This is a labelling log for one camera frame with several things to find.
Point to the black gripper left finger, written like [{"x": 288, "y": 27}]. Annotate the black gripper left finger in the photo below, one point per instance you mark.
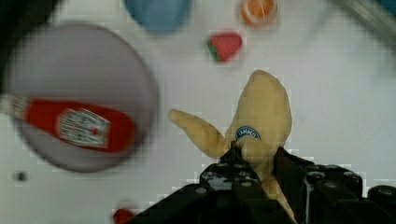
[{"x": 228, "y": 192}]

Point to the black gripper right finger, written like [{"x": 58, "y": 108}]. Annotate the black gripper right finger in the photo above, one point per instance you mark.
[{"x": 331, "y": 194}]

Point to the yellow plush peeled banana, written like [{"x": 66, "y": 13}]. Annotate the yellow plush peeled banana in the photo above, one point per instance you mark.
[{"x": 260, "y": 126}]

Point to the small red ball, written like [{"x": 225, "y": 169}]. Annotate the small red ball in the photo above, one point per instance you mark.
[{"x": 123, "y": 216}]

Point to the red ketchup bottle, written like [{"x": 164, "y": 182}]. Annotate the red ketchup bottle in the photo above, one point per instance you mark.
[{"x": 92, "y": 127}]

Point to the red plush strawberry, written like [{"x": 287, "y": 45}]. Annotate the red plush strawberry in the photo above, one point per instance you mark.
[{"x": 223, "y": 46}]

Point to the orange slice toy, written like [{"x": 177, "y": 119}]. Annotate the orange slice toy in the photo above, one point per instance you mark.
[{"x": 258, "y": 13}]

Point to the grey oval plate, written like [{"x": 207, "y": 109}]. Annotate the grey oval plate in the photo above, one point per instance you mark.
[{"x": 88, "y": 64}]

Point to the blue bowl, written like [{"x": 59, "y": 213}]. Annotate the blue bowl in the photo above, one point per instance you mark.
[{"x": 159, "y": 16}]

